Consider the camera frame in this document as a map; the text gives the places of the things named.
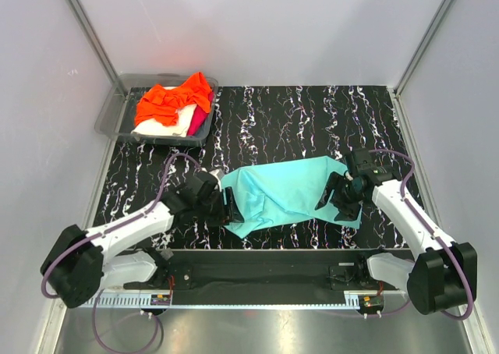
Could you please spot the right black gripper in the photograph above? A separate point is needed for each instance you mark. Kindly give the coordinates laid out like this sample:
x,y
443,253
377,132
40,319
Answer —
x,y
348,212

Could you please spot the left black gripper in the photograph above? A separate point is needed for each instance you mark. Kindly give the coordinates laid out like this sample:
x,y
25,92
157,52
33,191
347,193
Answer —
x,y
232,216

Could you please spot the teal t shirt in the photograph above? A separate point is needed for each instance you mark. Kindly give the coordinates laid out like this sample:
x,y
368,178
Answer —
x,y
282,193

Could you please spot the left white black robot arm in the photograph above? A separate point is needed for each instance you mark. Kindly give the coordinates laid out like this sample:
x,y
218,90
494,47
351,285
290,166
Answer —
x,y
83,262

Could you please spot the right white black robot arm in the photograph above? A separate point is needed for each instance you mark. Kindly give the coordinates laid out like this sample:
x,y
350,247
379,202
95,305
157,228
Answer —
x,y
443,275

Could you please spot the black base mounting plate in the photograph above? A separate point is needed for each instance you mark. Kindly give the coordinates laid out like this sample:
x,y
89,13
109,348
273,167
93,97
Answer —
x,y
271,272

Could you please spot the black marble pattern mat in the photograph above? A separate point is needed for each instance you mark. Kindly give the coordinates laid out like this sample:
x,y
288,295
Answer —
x,y
256,125

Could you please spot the magenta t shirt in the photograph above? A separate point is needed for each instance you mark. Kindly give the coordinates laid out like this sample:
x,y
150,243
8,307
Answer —
x,y
198,119

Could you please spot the orange t shirt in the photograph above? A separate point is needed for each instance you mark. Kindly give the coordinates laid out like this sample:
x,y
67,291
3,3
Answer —
x,y
163,105

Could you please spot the clear grey plastic bin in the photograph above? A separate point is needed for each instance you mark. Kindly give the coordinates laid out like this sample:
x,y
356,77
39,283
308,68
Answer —
x,y
116,119

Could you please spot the grey slotted cable duct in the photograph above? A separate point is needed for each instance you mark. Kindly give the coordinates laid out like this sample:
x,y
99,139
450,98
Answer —
x,y
224,301

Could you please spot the left aluminium frame post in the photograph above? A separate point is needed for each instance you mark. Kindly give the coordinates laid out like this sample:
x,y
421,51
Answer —
x,y
79,12

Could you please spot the aluminium frame post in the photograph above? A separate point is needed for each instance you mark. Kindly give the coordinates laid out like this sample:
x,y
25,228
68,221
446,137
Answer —
x,y
79,12
430,33

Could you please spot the right aluminium frame post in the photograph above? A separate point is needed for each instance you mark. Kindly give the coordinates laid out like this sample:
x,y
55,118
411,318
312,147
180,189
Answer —
x,y
430,33

